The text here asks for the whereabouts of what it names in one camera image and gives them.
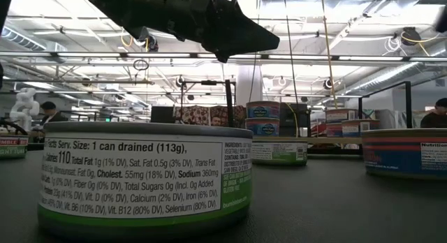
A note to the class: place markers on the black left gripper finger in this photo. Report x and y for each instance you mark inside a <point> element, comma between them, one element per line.
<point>241,37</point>

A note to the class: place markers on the tuna can green label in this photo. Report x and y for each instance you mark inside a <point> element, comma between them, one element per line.
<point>276,152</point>
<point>132,180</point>
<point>12,147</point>

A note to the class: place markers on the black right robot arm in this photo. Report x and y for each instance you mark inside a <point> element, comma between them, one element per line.
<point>443,22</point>

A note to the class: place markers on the wooden shelf board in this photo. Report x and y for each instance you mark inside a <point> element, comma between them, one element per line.
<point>314,140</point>

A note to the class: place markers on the person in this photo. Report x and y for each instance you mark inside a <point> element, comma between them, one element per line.
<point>216,121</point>
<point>52,117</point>
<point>436,119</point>

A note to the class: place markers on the patterned patchwork quilt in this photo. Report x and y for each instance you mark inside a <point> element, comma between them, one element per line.
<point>195,115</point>

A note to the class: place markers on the black computer case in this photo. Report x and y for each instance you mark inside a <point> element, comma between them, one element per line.
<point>287,126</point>

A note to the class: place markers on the black screen panel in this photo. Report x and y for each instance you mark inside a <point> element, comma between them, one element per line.
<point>162,114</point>

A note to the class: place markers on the black table mat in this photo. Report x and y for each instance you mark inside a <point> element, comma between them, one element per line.
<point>314,201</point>

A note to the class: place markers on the black curved wheel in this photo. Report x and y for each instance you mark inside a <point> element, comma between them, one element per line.
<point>15,124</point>

